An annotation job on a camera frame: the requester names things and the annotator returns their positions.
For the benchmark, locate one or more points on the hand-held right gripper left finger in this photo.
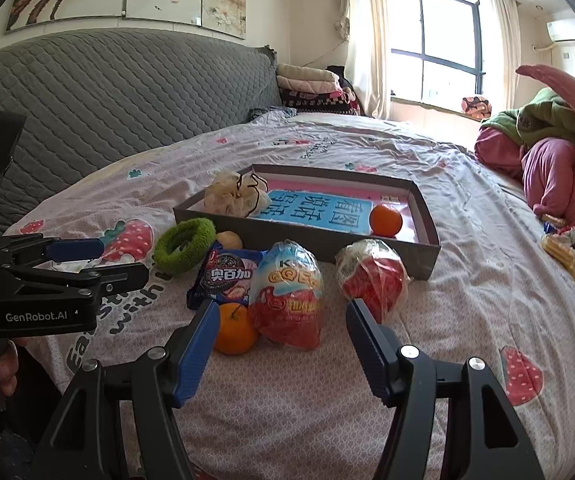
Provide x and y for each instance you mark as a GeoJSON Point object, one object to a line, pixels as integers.
{"type": "Point", "coordinates": [200, 350]}

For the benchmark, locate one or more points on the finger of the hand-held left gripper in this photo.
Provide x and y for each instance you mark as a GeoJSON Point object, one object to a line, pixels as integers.
{"type": "Point", "coordinates": [74, 248]}
{"type": "Point", "coordinates": [117, 275]}

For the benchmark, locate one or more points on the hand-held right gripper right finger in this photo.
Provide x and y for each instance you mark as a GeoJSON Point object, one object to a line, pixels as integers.
{"type": "Point", "coordinates": [367, 350]}

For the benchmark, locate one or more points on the orange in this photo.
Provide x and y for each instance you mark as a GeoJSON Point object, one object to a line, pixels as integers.
{"type": "Point", "coordinates": [235, 332]}
{"type": "Point", "coordinates": [386, 220]}

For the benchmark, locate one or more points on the red white egg toy packet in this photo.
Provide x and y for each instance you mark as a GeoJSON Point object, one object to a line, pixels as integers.
{"type": "Point", "coordinates": [372, 280]}

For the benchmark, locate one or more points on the blue cookie packet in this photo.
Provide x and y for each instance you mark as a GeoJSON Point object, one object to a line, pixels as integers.
{"type": "Point", "coordinates": [227, 275]}

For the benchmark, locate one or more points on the blue red egg toy packet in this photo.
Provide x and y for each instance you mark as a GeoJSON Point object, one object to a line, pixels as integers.
{"type": "Point", "coordinates": [287, 300]}

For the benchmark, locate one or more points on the green fuzzy scrunchie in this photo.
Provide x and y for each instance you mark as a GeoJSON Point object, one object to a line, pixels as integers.
{"type": "Point", "coordinates": [202, 232]}

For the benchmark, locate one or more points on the pink-lined shallow tray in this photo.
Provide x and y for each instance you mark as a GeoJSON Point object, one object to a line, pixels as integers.
{"type": "Point", "coordinates": [420, 260]}

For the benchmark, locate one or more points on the person's left hand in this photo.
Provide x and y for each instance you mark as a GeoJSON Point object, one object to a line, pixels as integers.
{"type": "Point", "coordinates": [9, 367]}

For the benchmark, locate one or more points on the walnut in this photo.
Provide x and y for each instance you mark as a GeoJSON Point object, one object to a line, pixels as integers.
{"type": "Point", "coordinates": [230, 240]}

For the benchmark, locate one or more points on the cream sheer scrunchie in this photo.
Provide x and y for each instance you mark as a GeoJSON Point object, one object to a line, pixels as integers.
{"type": "Point", "coordinates": [227, 195]}

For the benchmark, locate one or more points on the pink printed sheet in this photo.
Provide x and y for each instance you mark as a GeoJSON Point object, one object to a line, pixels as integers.
{"type": "Point", "coordinates": [317, 210]}

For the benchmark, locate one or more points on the grey quilted headboard cover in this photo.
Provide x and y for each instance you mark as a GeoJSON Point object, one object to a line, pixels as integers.
{"type": "Point", "coordinates": [117, 90]}

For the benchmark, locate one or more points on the dark blue patterned cloth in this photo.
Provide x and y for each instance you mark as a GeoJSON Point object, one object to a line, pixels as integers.
{"type": "Point", "coordinates": [270, 112]}

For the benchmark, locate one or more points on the small blue snack packet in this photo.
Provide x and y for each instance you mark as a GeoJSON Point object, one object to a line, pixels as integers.
{"type": "Point", "coordinates": [552, 222]}

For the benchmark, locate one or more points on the dark patterned folded blanket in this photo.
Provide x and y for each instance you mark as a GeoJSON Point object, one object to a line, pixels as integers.
{"type": "Point", "coordinates": [317, 102]}

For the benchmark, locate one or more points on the pile of pink green clothes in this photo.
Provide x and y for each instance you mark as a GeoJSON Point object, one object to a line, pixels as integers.
{"type": "Point", "coordinates": [557, 180]}

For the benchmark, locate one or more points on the red patterned cushion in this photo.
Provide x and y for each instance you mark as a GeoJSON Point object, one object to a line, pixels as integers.
{"type": "Point", "coordinates": [476, 107]}

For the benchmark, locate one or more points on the pink folded blanket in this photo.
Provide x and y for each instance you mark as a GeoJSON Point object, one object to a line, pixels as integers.
{"type": "Point", "coordinates": [307, 86]}

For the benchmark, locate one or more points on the cream folded blanket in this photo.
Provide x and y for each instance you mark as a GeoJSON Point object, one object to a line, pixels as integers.
{"type": "Point", "coordinates": [307, 72]}

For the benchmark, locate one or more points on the green blanket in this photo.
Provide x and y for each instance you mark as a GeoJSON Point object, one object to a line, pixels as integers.
{"type": "Point", "coordinates": [542, 115]}

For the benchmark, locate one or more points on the cream curtain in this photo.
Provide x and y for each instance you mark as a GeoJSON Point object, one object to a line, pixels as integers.
{"type": "Point", "coordinates": [367, 35]}
{"type": "Point", "coordinates": [506, 50]}

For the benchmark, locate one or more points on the salmon pink quilted cushion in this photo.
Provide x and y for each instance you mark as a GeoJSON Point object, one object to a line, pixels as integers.
{"type": "Point", "coordinates": [567, 85]}

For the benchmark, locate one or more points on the black framed window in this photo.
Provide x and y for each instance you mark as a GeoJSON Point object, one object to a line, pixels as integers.
{"type": "Point", "coordinates": [442, 25]}

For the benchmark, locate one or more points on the white air conditioner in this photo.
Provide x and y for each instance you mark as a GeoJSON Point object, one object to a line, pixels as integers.
{"type": "Point", "coordinates": [567, 31]}

